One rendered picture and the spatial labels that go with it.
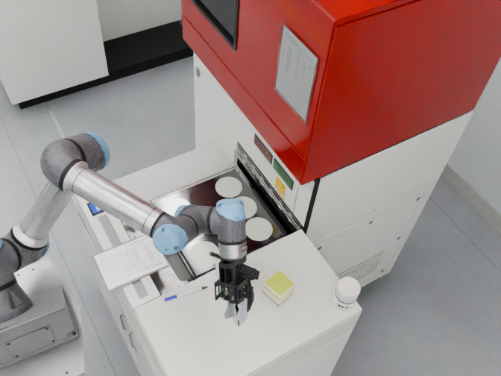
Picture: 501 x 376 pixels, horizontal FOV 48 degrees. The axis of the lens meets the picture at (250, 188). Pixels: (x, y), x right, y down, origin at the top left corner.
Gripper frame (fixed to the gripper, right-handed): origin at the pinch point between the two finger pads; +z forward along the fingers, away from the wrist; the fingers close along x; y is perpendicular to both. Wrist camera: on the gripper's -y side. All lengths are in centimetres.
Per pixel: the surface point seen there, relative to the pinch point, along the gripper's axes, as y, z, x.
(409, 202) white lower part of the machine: -99, -10, 29
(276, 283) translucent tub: -18.1, -4.1, 3.8
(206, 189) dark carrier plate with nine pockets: -47, -24, -36
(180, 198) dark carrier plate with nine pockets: -39, -22, -43
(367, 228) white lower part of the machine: -85, -2, 15
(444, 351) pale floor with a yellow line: -130, 72, 42
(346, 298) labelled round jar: -23.3, -0.5, 24.0
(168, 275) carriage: -17.1, -1.5, -35.5
